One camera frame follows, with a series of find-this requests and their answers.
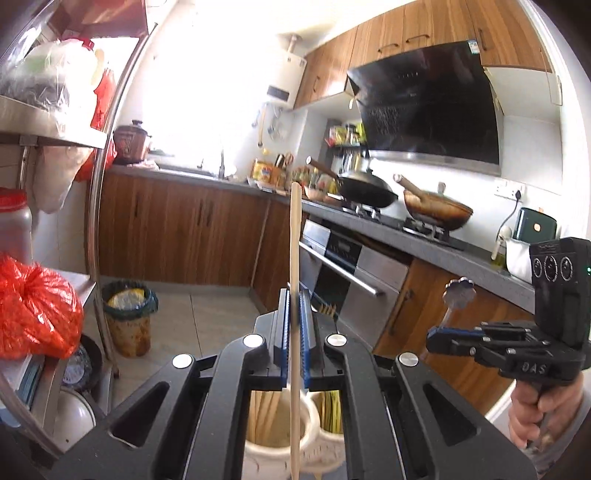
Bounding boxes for grey kitchen countertop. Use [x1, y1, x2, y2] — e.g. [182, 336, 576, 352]
[105, 166, 535, 313]

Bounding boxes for dark green kitchen appliance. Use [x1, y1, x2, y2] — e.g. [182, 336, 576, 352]
[513, 207, 557, 244]

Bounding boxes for wooden kitchen cabinets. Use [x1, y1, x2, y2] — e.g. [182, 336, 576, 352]
[96, 0, 555, 416]

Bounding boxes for person's right hand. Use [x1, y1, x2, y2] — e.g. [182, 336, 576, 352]
[508, 373, 584, 449]

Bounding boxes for stainless steel oven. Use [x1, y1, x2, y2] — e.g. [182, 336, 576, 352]
[300, 218, 412, 348]

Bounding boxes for brown frying pan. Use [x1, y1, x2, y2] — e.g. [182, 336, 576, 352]
[393, 174, 473, 232]

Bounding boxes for black wok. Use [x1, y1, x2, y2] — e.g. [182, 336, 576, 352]
[305, 156, 398, 209]

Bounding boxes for cream floral ceramic utensil holder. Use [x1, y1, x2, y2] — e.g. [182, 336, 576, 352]
[242, 388, 346, 479]

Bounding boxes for trash bin with green bag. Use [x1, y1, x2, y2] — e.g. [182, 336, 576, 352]
[101, 280, 159, 358]

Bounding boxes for white water heater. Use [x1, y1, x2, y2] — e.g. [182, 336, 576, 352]
[266, 34, 308, 110]

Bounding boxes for brown clay pot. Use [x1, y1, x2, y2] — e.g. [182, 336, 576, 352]
[113, 119, 151, 165]

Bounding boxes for black range hood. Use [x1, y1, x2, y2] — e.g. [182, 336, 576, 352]
[348, 40, 502, 175]

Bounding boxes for red plastic bag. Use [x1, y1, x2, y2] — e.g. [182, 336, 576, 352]
[0, 253, 84, 360]

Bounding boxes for red lidded plastic jar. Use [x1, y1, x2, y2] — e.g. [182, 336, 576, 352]
[0, 187, 33, 264]

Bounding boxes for metal storage rack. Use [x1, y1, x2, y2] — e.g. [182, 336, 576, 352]
[0, 0, 153, 462]

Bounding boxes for black camera box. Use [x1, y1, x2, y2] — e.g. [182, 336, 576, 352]
[529, 237, 590, 350]

